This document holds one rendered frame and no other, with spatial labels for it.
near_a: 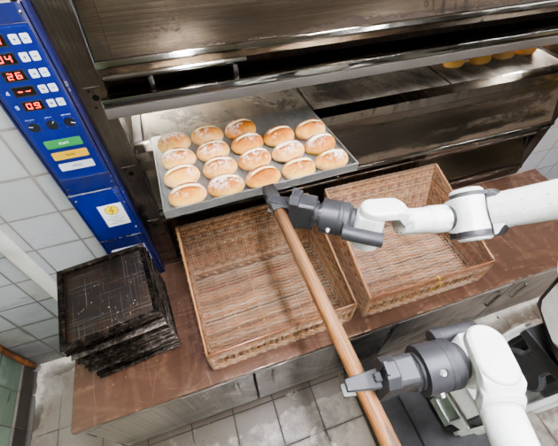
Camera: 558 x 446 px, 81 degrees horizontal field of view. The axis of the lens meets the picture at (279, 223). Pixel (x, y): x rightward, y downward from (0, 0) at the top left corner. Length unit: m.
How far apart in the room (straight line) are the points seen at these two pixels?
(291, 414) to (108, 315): 1.06
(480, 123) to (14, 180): 1.72
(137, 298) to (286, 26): 0.90
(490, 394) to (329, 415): 1.26
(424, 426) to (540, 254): 0.93
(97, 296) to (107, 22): 0.77
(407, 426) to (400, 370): 1.10
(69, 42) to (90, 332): 0.77
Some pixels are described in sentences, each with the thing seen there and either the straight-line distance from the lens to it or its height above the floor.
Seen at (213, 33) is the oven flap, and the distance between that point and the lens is 0.94.
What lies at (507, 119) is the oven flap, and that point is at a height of 1.00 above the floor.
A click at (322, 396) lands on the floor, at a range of 1.86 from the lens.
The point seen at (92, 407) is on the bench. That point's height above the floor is 0.58.
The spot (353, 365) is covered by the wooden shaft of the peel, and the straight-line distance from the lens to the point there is 0.65.
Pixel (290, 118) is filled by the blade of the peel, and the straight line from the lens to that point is 1.17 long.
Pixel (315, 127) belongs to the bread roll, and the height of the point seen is 1.22.
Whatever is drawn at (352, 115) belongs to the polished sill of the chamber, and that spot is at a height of 1.17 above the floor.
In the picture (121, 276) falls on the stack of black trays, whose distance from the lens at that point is 1.20.
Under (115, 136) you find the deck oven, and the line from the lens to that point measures 1.08.
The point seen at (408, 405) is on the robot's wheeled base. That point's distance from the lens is 1.77.
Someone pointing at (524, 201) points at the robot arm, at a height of 1.28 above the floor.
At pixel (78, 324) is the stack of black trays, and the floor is 0.87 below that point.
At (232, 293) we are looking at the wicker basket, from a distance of 1.39.
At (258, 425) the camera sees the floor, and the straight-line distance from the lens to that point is 1.83.
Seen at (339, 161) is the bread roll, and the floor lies 1.21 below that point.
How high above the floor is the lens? 1.81
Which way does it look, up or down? 51 degrees down
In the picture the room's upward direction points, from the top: straight up
